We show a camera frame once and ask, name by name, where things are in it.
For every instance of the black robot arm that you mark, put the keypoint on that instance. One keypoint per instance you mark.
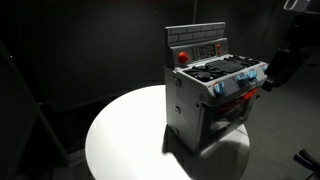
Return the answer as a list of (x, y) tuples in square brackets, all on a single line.
[(303, 35)]

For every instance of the grey toy cooker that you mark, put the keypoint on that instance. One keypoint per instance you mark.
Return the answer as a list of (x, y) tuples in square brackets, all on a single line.
[(209, 91)]

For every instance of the round white table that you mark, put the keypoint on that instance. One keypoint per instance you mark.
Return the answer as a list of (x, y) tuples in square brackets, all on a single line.
[(129, 140)]

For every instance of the black clamp handle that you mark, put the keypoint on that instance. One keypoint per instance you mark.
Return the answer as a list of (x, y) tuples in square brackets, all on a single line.
[(308, 162)]

